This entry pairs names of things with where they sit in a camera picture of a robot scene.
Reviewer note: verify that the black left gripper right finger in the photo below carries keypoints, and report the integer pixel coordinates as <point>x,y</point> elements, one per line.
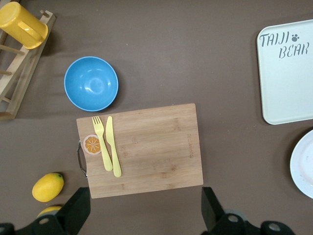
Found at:
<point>210,208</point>

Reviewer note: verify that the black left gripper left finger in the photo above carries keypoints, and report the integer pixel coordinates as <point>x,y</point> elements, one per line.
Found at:
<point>75,208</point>

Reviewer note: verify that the round white plate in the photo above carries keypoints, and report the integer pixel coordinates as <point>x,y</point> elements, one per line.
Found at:
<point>304,166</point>

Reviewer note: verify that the yellow lemon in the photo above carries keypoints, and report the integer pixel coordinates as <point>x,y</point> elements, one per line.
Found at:
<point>47,187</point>
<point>49,210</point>

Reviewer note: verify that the yellow plastic fork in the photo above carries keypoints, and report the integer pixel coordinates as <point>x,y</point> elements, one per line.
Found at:
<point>104,154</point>

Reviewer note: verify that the toy orange slice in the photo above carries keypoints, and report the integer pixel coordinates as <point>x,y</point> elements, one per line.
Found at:
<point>91,145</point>

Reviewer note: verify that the yellow plastic knife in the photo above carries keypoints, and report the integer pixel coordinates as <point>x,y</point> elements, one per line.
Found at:
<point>111,139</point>

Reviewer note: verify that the bamboo cutting board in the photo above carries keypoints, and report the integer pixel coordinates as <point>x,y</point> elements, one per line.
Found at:
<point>156,151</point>

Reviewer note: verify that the blue bowl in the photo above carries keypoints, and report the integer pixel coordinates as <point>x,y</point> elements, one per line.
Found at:
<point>91,83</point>

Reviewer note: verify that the cream bear print tray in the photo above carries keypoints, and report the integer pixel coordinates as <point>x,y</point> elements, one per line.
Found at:
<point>286,93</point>

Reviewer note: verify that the wooden peg rack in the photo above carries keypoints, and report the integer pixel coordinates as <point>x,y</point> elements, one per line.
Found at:
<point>24,73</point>

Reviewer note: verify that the brown table cover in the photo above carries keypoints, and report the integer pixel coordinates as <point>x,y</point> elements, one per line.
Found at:
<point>171,49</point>

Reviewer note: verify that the yellow mug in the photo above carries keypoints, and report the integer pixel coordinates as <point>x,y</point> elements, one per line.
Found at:
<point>17,22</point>

